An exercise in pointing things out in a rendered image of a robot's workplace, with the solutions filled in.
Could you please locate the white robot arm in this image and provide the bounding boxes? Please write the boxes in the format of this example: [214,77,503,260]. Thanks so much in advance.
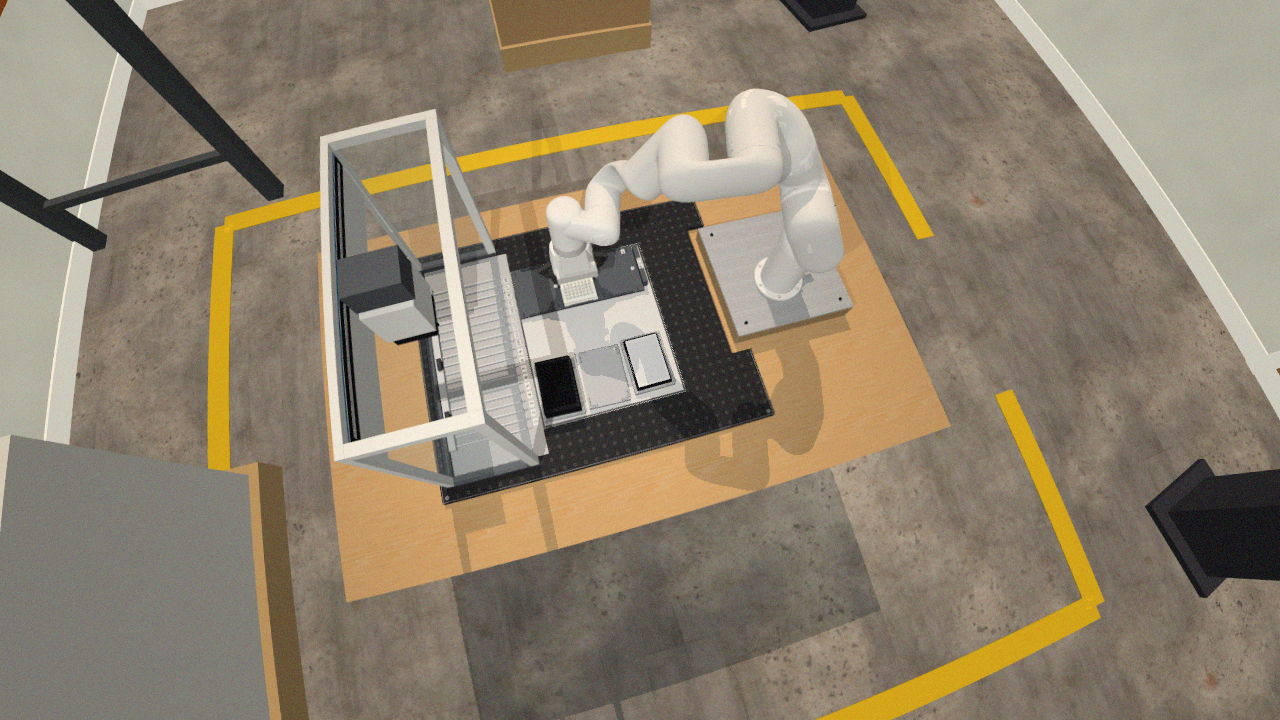
[547,88,844,301]

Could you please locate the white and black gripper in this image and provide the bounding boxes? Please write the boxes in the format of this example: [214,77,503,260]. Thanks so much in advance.
[538,242,608,290]

